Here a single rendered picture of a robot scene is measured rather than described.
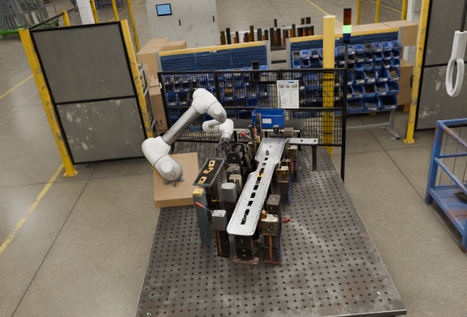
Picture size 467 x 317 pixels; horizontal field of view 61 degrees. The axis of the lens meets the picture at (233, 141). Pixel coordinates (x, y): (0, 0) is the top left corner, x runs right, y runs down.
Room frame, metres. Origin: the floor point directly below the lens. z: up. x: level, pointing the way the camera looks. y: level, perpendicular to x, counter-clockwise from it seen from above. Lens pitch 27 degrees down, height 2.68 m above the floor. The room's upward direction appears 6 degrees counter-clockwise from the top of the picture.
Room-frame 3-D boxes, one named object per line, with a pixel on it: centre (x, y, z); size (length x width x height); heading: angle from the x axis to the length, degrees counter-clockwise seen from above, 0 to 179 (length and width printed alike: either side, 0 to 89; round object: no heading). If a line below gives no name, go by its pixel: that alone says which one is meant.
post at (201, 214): (2.32, 0.28, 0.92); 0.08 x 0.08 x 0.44; 73
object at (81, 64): (4.85, 1.70, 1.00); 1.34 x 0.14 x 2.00; 88
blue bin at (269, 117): (3.57, -0.37, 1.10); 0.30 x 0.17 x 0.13; 71
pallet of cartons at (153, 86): (6.29, 1.26, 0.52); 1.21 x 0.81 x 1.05; 2
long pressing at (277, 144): (2.66, -0.18, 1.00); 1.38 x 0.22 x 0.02; 163
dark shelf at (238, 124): (3.60, -0.26, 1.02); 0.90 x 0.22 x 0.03; 73
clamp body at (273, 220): (2.07, -0.18, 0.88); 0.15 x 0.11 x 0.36; 73
